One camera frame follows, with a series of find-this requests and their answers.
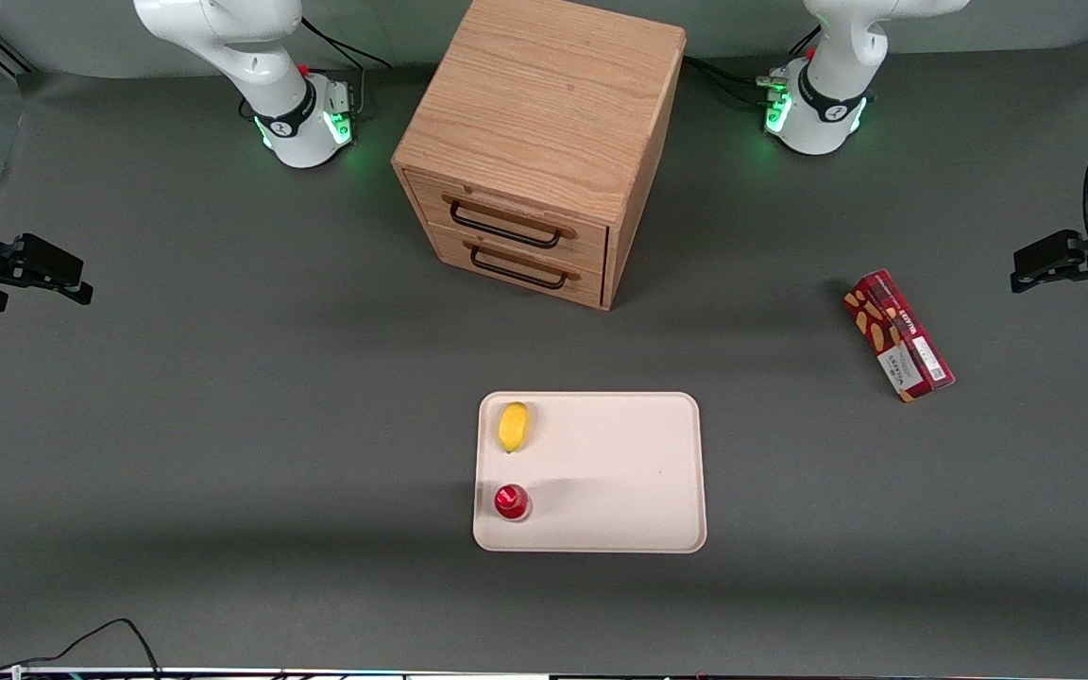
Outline red cookie box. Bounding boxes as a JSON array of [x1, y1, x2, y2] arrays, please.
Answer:
[[843, 269, 956, 404]]

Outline beige plastic tray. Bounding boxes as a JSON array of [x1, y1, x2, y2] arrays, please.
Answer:
[[473, 391, 707, 554]]

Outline grey table mat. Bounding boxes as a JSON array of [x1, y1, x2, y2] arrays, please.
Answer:
[[0, 38, 1088, 673]]

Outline wooden drawer front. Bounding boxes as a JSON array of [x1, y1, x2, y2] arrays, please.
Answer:
[[426, 225, 605, 309], [404, 170, 611, 275]]

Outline yellow lemon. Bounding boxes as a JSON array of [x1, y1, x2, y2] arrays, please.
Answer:
[[498, 401, 531, 454]]

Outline wooden drawer cabinet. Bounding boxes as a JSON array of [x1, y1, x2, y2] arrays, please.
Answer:
[[391, 0, 688, 312]]

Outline aluminium frame rail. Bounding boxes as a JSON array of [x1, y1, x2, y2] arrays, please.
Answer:
[[0, 8, 37, 78]]

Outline black loose cable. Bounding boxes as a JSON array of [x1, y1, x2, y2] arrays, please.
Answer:
[[0, 618, 163, 680]]

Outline black right arm base cables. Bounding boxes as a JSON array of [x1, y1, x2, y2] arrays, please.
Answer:
[[301, 16, 394, 116]]

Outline black arm base cables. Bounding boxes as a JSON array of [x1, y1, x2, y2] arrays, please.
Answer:
[[683, 25, 824, 107], [301, 16, 394, 116]]

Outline black left arm base cables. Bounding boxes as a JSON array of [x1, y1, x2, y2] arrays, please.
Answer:
[[683, 25, 824, 107]]

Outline black drawer handle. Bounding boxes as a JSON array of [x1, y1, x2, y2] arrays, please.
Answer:
[[448, 194, 578, 251], [467, 241, 581, 291]]

